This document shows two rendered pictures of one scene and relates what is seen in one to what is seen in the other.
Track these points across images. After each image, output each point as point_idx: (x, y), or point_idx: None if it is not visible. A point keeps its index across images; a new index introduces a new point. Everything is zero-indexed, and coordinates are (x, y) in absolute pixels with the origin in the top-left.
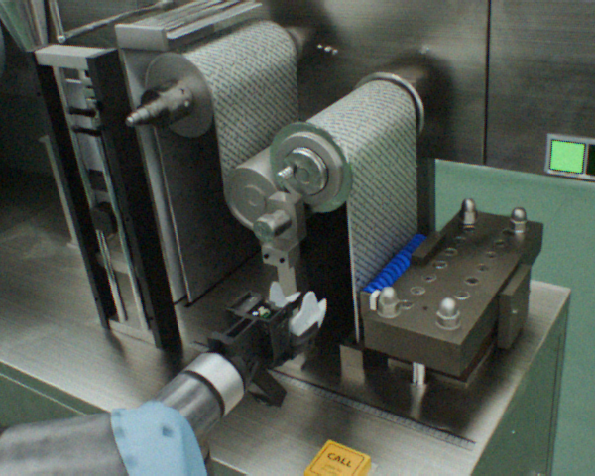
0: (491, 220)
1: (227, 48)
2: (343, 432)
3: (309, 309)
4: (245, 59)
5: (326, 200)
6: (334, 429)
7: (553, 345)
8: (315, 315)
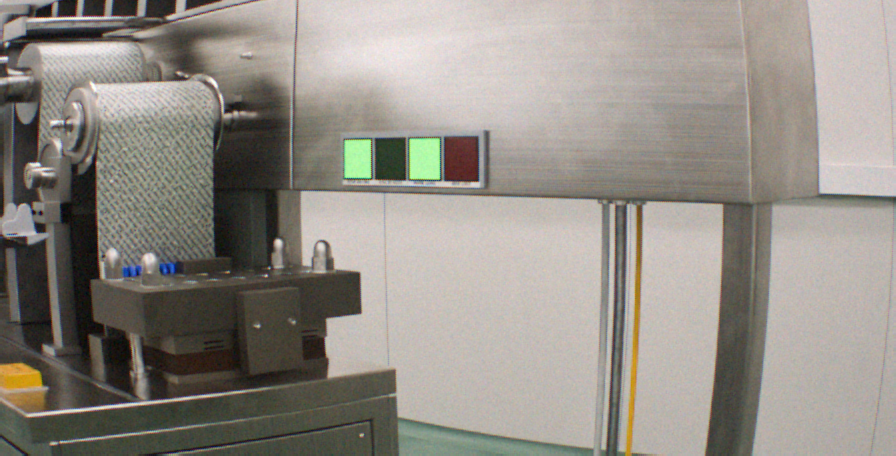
0: (304, 268)
1: (75, 46)
2: (45, 376)
3: (23, 222)
4: (86, 57)
5: (82, 155)
6: (41, 374)
7: (349, 420)
8: (28, 233)
